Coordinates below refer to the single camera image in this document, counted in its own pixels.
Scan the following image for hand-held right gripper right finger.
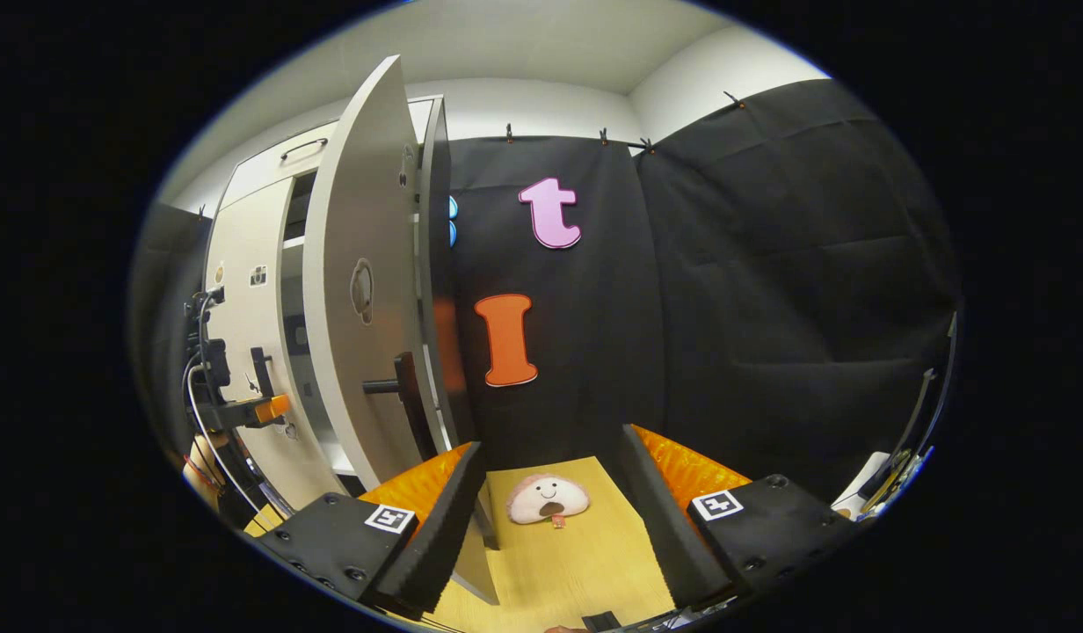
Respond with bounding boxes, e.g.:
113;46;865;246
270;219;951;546
619;425;859;615

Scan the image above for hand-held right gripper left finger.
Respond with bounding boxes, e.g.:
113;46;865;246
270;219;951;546
258;441;488;622

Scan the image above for beige door with camera sticker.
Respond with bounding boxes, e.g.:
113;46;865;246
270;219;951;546
204;174;345;513

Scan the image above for beige double-door shoe cabinet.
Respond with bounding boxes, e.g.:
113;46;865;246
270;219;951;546
203;95;459;515

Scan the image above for beige door with headphones sticker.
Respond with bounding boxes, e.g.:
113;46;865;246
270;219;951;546
302;55;500;606

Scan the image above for white smiling plush toy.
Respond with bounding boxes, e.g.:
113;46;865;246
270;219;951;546
506;473;591;528

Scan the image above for black backdrop cloth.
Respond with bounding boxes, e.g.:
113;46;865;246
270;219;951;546
128;79;963;520

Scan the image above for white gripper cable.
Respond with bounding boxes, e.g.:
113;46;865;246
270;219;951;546
183;356;274;520

